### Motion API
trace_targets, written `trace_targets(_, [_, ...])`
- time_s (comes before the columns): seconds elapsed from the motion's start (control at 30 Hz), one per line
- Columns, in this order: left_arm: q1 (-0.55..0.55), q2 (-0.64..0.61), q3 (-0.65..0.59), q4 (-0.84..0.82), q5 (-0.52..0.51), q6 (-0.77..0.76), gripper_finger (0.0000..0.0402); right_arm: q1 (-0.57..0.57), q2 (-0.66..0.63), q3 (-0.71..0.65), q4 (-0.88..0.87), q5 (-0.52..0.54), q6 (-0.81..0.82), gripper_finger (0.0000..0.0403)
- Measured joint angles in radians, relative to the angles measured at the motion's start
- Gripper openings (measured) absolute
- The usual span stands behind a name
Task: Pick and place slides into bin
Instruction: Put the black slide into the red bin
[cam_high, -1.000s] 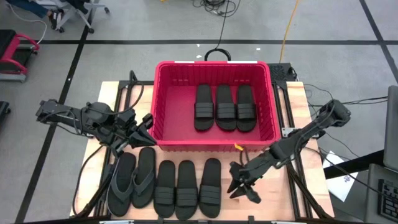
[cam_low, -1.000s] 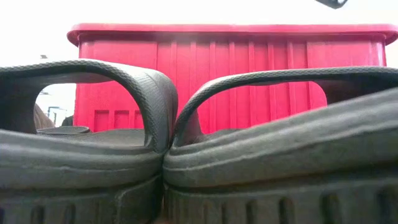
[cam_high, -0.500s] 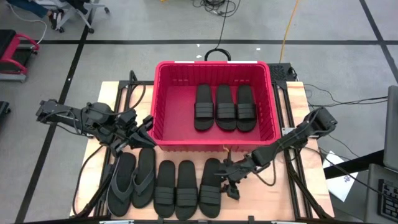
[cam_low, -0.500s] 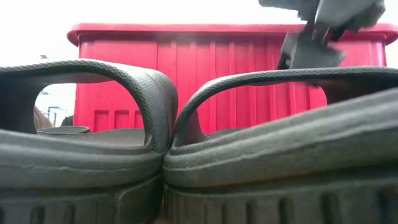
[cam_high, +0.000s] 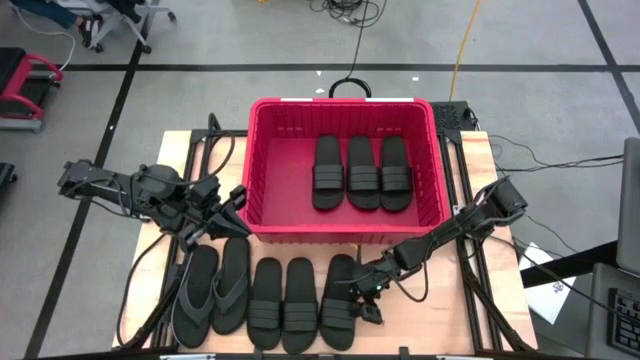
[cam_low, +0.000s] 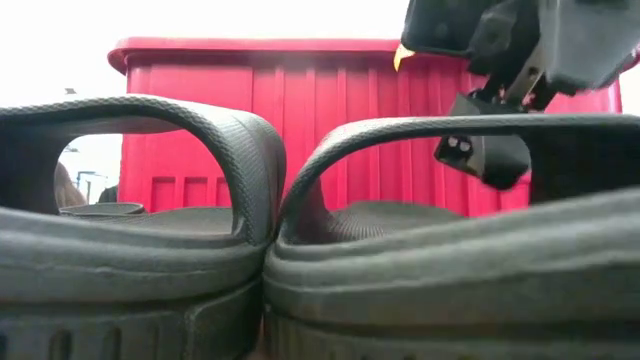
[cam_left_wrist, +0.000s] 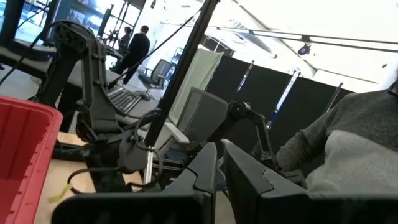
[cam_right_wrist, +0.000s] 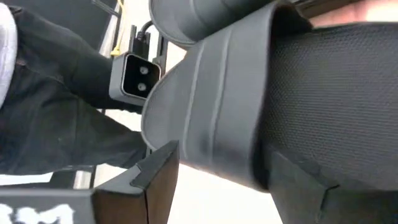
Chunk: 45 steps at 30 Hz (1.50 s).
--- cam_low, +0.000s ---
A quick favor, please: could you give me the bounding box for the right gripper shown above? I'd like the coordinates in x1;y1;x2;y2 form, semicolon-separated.
399;0;640;192

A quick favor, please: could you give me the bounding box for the grey slide sandal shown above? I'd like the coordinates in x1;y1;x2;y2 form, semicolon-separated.
0;93;288;360
262;113;640;360

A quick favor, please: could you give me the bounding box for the red plastic bin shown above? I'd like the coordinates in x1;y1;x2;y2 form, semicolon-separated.
107;36;640;219

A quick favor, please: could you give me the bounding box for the yellow tag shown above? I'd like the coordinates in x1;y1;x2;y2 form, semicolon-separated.
393;43;417;72

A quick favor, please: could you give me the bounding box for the person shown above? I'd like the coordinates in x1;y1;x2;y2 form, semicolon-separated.
53;162;87;210

